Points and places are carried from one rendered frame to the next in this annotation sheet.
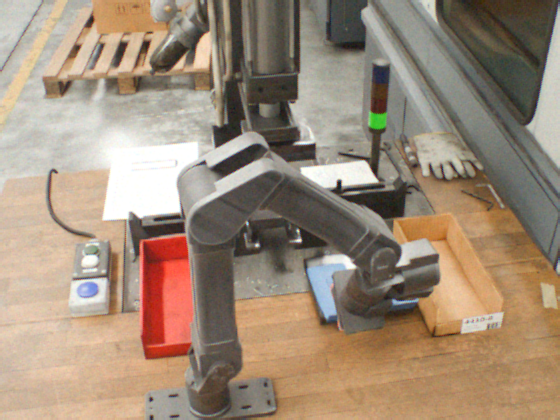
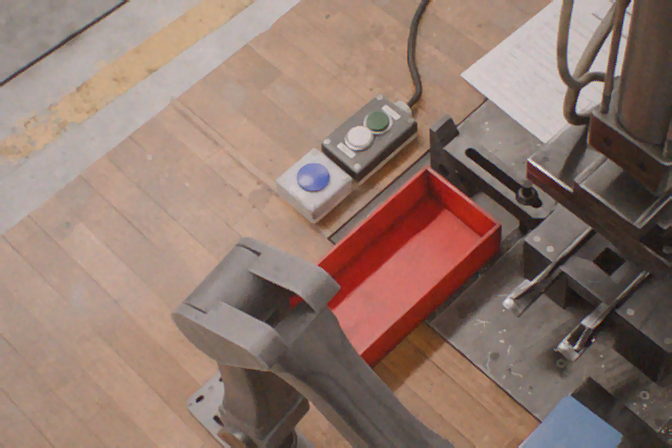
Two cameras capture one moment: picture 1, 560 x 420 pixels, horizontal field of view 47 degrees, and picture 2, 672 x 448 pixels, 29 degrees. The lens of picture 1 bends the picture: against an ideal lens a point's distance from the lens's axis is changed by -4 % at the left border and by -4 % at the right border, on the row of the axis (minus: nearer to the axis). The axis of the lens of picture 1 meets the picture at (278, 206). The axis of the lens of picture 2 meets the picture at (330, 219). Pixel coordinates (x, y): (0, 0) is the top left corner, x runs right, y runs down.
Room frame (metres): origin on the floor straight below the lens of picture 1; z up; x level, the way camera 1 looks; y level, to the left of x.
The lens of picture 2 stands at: (0.50, -0.41, 2.23)
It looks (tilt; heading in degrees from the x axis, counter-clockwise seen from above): 59 degrees down; 62
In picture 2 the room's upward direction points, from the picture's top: 9 degrees counter-clockwise
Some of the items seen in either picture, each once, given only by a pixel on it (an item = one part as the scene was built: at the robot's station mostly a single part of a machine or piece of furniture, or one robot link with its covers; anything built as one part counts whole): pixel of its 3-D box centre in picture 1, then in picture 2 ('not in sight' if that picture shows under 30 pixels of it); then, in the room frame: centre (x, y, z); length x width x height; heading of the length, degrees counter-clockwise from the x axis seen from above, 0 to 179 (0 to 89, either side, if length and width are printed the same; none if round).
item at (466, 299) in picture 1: (444, 272); not in sight; (0.91, -0.30, 0.93); 0.25 x 0.13 x 0.08; 8
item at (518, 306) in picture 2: (250, 234); (532, 288); (0.98, 0.05, 0.98); 0.07 x 0.02 x 0.01; 8
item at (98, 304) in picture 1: (91, 302); (315, 191); (0.88, 0.35, 0.90); 0.07 x 0.07 x 0.06; 8
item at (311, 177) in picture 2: (88, 291); (313, 179); (0.88, 0.35, 0.93); 0.04 x 0.04 x 0.02
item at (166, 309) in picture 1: (175, 292); (389, 274); (0.88, 0.19, 0.93); 0.25 x 0.12 x 0.06; 8
